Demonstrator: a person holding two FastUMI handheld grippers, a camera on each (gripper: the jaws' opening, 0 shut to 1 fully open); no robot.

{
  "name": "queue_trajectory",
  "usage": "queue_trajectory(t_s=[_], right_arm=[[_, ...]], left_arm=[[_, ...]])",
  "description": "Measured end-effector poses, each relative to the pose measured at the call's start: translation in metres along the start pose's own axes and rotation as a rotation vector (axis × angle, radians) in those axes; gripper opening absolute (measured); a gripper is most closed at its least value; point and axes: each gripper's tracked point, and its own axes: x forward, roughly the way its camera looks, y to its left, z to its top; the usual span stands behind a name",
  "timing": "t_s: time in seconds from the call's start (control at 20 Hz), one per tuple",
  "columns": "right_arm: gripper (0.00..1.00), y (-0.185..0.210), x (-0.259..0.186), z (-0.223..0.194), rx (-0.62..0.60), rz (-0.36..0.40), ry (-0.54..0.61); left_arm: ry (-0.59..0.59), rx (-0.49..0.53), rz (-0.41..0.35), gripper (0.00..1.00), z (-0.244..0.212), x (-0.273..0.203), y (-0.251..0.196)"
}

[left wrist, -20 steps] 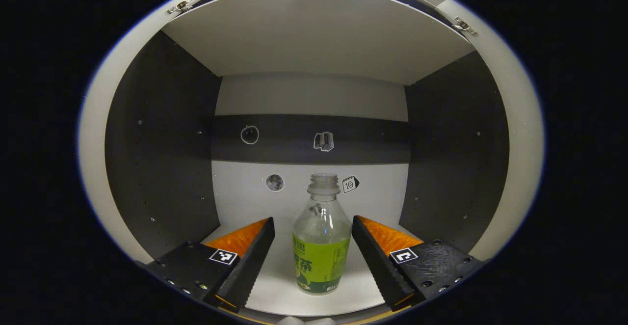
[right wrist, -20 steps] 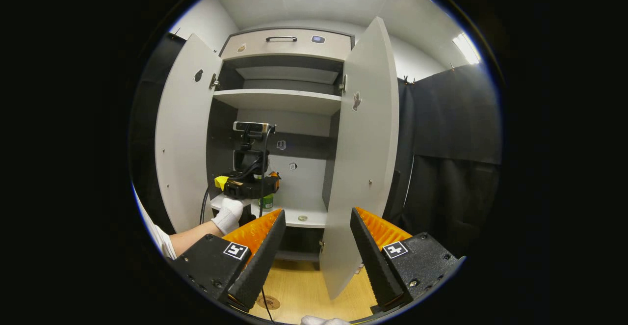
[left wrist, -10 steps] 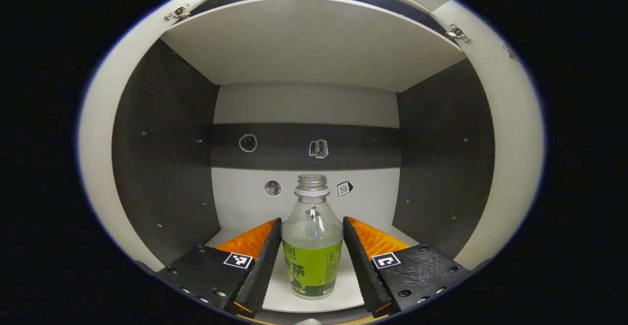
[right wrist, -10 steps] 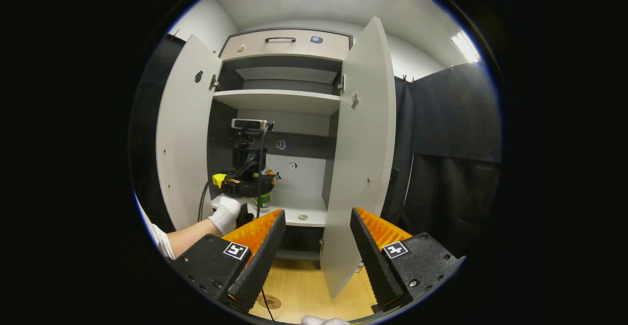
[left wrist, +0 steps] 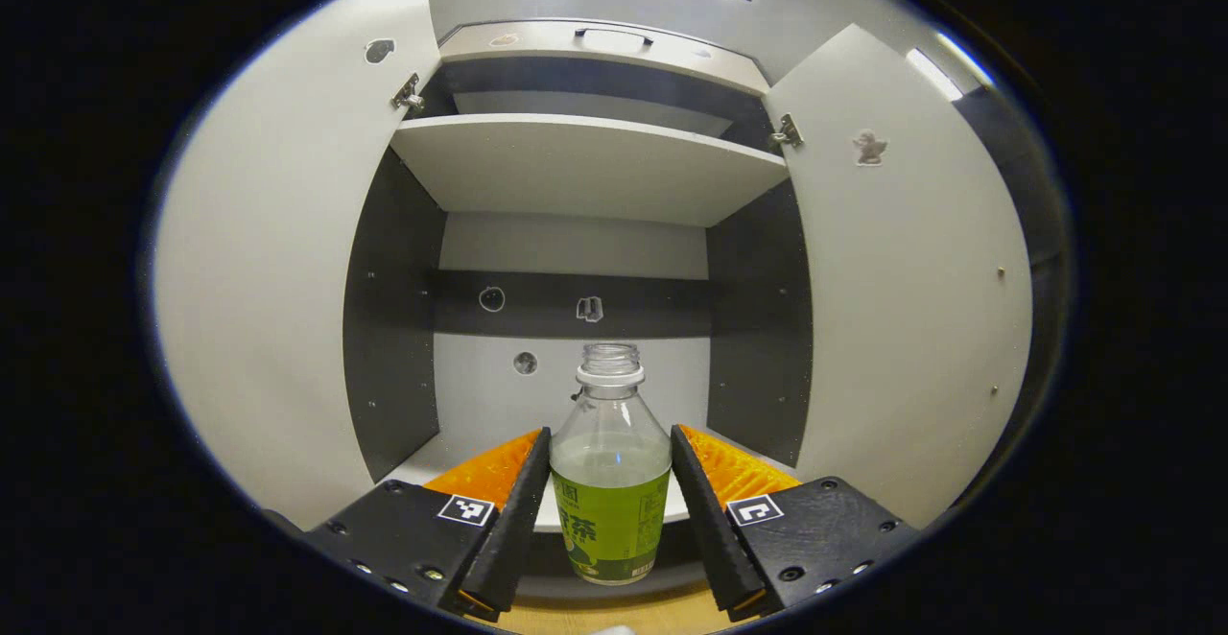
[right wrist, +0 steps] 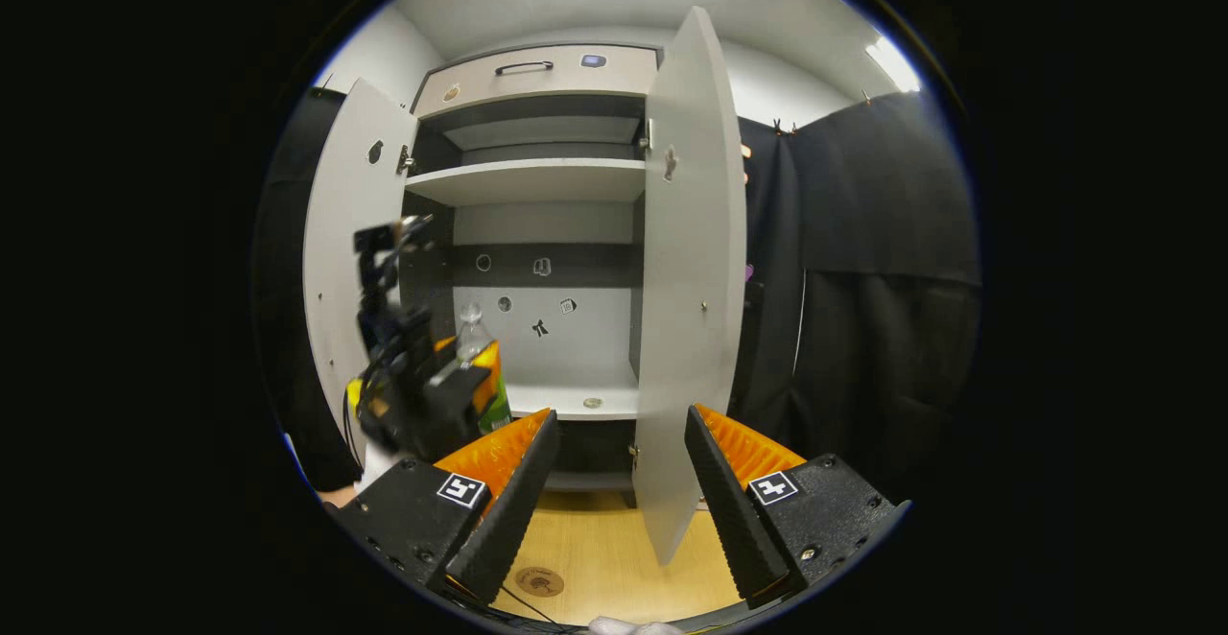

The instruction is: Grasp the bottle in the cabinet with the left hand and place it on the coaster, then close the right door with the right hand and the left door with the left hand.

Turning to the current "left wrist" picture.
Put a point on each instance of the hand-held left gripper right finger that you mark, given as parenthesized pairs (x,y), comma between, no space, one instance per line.
(715,539)

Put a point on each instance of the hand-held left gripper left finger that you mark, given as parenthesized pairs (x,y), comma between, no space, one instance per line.
(513,539)

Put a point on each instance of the green label bottle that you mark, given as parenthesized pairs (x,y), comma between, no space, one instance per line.
(609,520)

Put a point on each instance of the grey cabinet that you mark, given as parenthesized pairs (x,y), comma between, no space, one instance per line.
(384,328)

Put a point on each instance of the grey cabinet door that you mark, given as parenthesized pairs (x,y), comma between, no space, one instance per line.
(911,328)
(278,280)

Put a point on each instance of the white cabinet shelf board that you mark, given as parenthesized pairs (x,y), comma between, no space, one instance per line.
(585,170)

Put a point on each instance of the metal door hinge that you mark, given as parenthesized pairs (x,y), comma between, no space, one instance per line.
(787,131)
(408,95)

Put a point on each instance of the ceiling light panel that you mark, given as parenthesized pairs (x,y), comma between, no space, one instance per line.
(935,74)

